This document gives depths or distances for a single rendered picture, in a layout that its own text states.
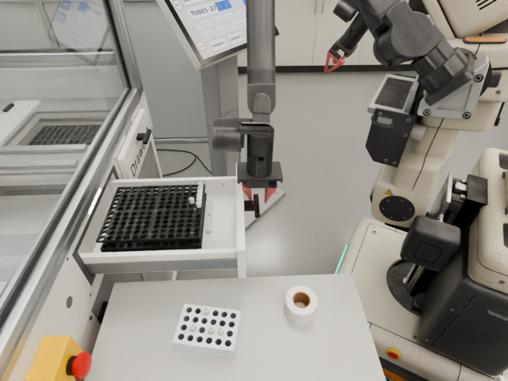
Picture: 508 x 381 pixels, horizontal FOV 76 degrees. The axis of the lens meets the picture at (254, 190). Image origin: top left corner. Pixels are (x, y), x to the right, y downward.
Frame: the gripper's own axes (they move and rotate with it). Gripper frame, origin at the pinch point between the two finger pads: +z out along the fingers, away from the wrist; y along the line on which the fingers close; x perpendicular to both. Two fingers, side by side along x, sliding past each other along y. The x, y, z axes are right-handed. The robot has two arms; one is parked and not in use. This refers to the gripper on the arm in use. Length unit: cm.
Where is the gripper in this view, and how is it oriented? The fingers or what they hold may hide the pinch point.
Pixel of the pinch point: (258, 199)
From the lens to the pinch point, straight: 79.5
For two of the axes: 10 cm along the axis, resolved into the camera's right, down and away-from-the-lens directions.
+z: -0.2, 7.6, 6.6
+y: -10.0, 0.2, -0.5
